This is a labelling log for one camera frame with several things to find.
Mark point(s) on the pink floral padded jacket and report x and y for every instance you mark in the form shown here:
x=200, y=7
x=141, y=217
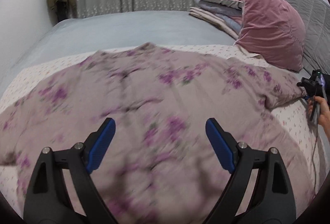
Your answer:
x=160, y=166

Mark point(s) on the grey quilted headboard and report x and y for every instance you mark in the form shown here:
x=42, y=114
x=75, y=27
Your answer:
x=315, y=15

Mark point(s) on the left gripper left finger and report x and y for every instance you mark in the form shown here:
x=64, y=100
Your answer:
x=61, y=189

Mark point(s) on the folded blankets stack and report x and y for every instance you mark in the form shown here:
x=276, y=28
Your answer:
x=225, y=15

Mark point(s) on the pink velvet pillow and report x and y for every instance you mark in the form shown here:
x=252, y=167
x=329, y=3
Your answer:
x=275, y=30

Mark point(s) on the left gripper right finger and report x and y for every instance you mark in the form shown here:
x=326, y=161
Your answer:
x=272, y=199

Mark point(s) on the light blue bed blanket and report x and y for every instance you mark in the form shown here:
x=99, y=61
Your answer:
x=77, y=36

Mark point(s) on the right hand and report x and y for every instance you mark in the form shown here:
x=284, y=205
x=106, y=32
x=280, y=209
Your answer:
x=323, y=119

